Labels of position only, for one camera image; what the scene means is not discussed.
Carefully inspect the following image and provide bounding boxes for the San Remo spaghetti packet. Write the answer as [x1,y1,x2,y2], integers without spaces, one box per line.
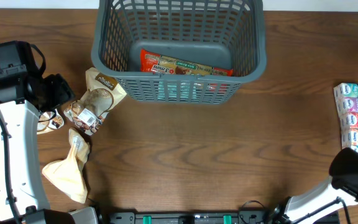
[140,49,233,77]

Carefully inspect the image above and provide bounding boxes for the mint green wipes pack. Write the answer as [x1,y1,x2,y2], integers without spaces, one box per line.
[156,82,198,101]

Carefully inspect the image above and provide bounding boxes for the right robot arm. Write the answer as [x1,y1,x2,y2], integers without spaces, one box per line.
[266,83,358,223]

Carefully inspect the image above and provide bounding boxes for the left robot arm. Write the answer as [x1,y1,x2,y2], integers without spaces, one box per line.
[0,40,75,223]

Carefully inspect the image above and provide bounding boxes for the Pantree mushroom pouch far left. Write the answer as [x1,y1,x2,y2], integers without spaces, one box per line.
[37,110,65,134]

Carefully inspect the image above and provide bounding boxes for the Pantree mushroom pouch near basket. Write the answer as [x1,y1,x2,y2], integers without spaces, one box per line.
[64,68,127,136]

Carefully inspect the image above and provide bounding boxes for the Kleenex pocket tissue multipack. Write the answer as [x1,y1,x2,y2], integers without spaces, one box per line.
[333,83,358,152]

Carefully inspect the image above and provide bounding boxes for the beige crumpled pouch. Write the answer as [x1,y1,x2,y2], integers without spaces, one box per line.
[42,128,90,203]

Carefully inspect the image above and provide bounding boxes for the grey plastic basket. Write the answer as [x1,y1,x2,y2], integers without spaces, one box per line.
[91,0,267,105]

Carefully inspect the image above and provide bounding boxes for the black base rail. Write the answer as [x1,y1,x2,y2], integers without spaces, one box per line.
[98,208,341,224]

